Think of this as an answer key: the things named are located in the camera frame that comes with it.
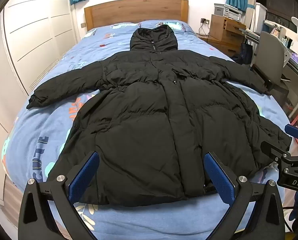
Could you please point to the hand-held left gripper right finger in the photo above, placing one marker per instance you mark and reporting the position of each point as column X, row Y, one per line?
column 217, row 177

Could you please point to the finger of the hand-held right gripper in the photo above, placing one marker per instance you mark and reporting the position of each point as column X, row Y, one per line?
column 297, row 132
column 273, row 150

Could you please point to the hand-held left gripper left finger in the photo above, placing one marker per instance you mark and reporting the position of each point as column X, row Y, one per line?
column 85, row 177

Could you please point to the black hooded puffer jacket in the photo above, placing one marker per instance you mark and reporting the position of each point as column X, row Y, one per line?
column 151, row 117

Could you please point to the blue printed bedspread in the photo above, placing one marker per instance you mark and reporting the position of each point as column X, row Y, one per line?
column 51, row 140

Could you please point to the cluttered desk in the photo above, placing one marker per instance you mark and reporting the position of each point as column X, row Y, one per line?
column 297, row 80

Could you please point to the grey office chair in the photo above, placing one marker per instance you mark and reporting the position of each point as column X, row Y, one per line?
column 271, row 52

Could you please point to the black bag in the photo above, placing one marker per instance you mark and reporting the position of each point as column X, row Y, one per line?
column 243, row 52

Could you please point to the white desk lamp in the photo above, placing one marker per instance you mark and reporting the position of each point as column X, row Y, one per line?
column 296, row 21

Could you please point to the wooden nightstand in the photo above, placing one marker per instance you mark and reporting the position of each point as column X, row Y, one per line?
column 218, row 28

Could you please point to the white printer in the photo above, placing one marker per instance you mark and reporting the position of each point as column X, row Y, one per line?
column 235, row 13

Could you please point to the white wardrobe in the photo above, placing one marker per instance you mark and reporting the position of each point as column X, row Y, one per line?
column 34, row 30

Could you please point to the wooden headboard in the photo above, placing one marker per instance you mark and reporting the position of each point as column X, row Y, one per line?
column 139, row 12

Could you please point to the wooden bed side rail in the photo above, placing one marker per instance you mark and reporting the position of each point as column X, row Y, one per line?
column 12, row 197

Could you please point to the wall socket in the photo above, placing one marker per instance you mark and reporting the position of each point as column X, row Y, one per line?
column 205, row 20

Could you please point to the small wall switch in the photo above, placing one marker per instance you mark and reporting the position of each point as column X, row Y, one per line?
column 83, row 25

